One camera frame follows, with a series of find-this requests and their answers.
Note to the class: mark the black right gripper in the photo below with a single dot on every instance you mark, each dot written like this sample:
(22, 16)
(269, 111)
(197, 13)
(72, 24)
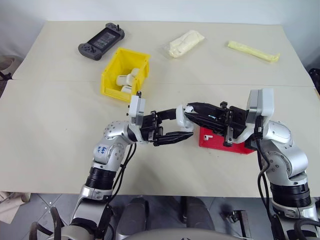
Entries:
(237, 117)

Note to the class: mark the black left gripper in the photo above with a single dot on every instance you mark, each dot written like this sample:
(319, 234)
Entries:
(150, 126)

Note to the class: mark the white earbud case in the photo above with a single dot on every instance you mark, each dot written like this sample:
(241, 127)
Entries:
(135, 72)
(125, 79)
(183, 123)
(126, 89)

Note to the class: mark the white earbud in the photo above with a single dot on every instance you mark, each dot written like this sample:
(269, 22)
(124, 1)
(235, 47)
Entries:
(207, 137)
(190, 109)

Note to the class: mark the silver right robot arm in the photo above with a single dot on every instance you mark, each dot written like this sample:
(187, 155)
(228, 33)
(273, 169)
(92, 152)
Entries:
(277, 136)

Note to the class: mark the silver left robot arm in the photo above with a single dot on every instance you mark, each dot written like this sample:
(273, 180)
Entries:
(115, 135)

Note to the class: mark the closed white earbud case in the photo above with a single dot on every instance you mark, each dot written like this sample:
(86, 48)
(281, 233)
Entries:
(126, 89)
(125, 79)
(135, 72)

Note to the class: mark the yellow plastic bin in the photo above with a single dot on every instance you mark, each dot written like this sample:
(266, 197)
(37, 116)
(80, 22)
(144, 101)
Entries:
(110, 75)

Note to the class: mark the red flat tray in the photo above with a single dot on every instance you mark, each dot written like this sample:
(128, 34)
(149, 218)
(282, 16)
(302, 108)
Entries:
(215, 144)

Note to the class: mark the clear bag with cream cloth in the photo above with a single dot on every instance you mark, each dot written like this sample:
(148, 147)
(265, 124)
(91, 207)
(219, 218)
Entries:
(183, 43)

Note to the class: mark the pale yellow rolled cloth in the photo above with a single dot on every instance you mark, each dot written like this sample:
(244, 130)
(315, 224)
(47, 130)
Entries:
(253, 52)

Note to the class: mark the dark table leg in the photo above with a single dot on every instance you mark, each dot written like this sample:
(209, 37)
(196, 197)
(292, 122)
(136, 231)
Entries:
(183, 210)

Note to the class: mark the light grey robot torso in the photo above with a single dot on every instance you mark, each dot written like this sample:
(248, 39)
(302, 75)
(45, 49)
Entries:
(175, 235)

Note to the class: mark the grey handheld game controller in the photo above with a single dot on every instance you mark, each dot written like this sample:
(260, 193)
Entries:
(101, 41)

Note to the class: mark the black background equipment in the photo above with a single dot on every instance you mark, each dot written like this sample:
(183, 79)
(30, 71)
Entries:
(315, 77)

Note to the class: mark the beige crumpled cloth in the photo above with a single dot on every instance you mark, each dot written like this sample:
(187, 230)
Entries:
(12, 198)

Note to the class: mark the grey background equipment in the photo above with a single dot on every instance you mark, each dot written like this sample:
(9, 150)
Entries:
(7, 66)

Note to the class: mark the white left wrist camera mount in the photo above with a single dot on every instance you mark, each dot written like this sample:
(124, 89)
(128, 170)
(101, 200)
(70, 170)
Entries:
(136, 110)

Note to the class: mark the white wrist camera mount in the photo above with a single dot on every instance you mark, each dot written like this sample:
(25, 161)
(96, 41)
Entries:
(266, 102)
(136, 110)

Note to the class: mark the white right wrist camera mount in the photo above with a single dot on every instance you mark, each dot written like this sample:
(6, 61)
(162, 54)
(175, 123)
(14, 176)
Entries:
(266, 102)

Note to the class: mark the metal floor bracket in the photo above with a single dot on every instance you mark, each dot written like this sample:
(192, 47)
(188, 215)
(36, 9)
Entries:
(235, 215)

